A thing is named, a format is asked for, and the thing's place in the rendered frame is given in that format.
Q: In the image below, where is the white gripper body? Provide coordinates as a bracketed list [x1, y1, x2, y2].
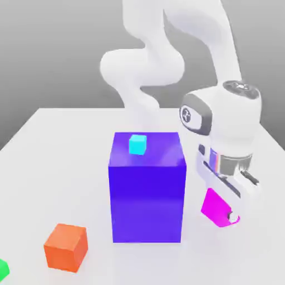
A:
[195, 155, 262, 215]

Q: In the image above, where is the small magenta cube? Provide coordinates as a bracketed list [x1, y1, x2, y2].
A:
[200, 187, 241, 228]

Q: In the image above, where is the small cyan cube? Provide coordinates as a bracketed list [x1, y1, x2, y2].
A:
[128, 134, 148, 156]

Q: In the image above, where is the small orange cube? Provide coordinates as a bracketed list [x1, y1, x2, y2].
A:
[43, 223, 89, 274]

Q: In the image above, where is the small green cube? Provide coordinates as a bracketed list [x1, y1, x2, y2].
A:
[0, 258, 11, 283]

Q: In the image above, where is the large blue box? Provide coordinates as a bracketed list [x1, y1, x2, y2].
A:
[107, 131, 187, 244]

